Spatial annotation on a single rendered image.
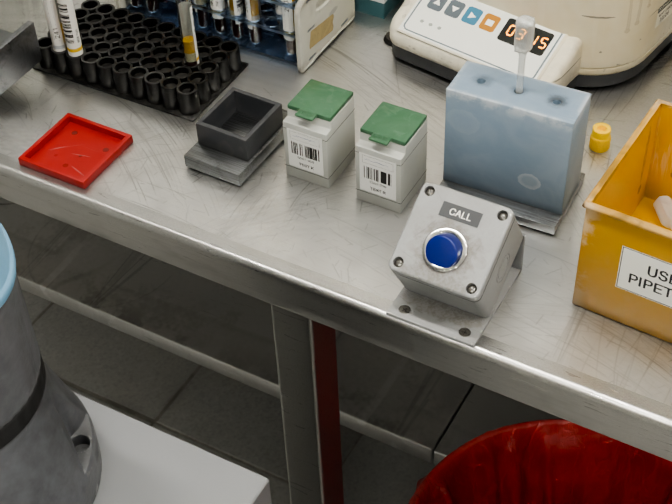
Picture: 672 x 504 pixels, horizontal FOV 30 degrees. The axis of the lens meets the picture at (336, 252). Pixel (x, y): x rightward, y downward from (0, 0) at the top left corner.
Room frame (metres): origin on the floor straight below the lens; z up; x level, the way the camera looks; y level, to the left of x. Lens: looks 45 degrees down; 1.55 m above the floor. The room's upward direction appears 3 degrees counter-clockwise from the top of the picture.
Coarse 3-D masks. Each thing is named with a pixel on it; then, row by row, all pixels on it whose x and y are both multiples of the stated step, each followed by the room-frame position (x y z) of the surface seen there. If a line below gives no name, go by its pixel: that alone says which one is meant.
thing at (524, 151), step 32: (480, 64) 0.78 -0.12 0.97; (448, 96) 0.75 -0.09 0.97; (480, 96) 0.74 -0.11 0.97; (512, 96) 0.74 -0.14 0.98; (544, 96) 0.74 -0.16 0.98; (576, 96) 0.73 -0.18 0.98; (448, 128) 0.75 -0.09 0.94; (480, 128) 0.74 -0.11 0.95; (512, 128) 0.72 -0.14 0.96; (544, 128) 0.71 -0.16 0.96; (576, 128) 0.71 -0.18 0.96; (448, 160) 0.75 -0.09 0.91; (480, 160) 0.74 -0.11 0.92; (512, 160) 0.72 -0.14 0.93; (544, 160) 0.71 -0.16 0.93; (576, 160) 0.72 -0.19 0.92; (480, 192) 0.73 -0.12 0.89; (512, 192) 0.72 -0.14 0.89; (544, 192) 0.71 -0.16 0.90; (576, 192) 0.73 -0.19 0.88; (544, 224) 0.69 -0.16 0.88
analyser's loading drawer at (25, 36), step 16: (0, 32) 0.94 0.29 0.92; (16, 32) 0.91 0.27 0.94; (32, 32) 0.92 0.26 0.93; (0, 48) 0.89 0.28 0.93; (16, 48) 0.90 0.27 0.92; (32, 48) 0.92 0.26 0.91; (0, 64) 0.88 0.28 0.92; (16, 64) 0.90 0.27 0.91; (32, 64) 0.91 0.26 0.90; (0, 80) 0.88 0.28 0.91; (16, 80) 0.89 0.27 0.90
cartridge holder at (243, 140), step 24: (240, 96) 0.84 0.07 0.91; (216, 120) 0.82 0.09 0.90; (240, 120) 0.83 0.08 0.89; (264, 120) 0.80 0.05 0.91; (216, 144) 0.79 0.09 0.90; (240, 144) 0.78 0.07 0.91; (264, 144) 0.80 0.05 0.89; (192, 168) 0.79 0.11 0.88; (216, 168) 0.77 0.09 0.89; (240, 168) 0.77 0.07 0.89
